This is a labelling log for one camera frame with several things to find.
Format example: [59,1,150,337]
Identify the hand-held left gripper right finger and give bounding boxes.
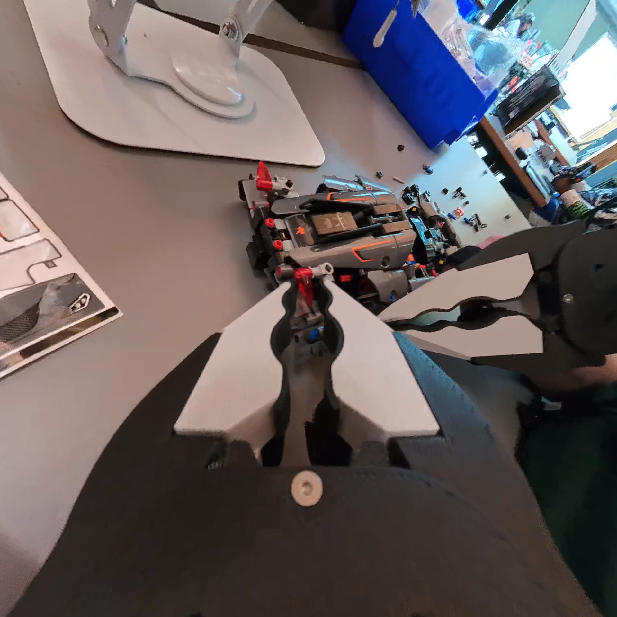
[324,279,440,456]

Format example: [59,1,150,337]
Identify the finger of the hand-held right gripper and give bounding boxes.
[393,312,557,363]
[377,252,537,325]

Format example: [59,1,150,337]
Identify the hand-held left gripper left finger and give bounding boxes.
[174,281,296,459]

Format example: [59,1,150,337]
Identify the grey lego vehicle model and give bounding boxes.
[237,161,466,357]

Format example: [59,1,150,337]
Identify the wooden office desk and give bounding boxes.
[475,116,552,208]

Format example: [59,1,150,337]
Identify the dark printed box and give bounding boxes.
[496,65,566,130]

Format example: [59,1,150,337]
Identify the white sticker sheet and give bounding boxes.
[0,171,123,380]

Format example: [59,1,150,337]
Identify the blue plastic bin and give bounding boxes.
[342,0,499,150]

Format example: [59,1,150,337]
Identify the clear plastic bags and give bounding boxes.
[424,0,523,94]

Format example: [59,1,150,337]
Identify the white book stand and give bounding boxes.
[22,0,326,168]

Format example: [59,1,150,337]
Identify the white pull cord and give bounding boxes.
[373,0,400,48]

